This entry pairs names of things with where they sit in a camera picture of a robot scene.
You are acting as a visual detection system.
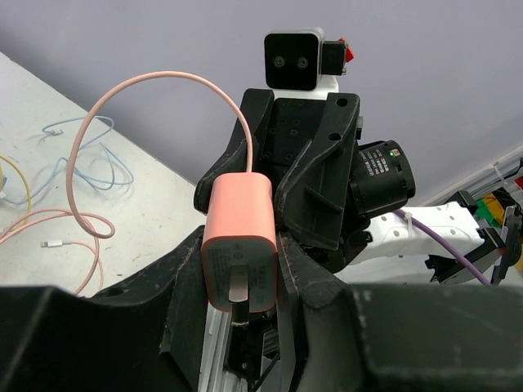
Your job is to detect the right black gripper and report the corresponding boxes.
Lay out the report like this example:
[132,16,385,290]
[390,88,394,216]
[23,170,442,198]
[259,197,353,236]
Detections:
[194,88,360,250]

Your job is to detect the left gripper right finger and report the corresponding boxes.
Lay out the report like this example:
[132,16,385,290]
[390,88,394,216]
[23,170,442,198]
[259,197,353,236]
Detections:
[277,234,522,391]

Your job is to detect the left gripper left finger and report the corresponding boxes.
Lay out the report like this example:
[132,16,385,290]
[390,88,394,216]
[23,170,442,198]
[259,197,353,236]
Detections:
[1,229,208,391]

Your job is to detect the pink charger plug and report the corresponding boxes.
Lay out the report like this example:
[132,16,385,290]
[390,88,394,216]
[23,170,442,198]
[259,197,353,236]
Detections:
[201,172,277,327]

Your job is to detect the pink charging cable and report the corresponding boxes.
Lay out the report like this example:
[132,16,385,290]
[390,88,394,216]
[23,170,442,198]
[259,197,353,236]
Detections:
[0,69,257,297]

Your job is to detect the yellow charging cable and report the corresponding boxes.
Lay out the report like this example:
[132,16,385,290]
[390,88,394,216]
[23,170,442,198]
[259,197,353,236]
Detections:
[0,154,34,225]

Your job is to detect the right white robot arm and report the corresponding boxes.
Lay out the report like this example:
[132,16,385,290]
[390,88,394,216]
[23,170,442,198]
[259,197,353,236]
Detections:
[241,87,522,287]

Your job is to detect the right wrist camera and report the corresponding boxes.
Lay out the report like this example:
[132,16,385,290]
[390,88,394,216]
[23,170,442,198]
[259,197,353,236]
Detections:
[263,27,355,100]

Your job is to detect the blue charging cable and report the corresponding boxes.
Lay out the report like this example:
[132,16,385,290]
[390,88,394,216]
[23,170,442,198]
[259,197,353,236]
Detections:
[0,116,135,205]

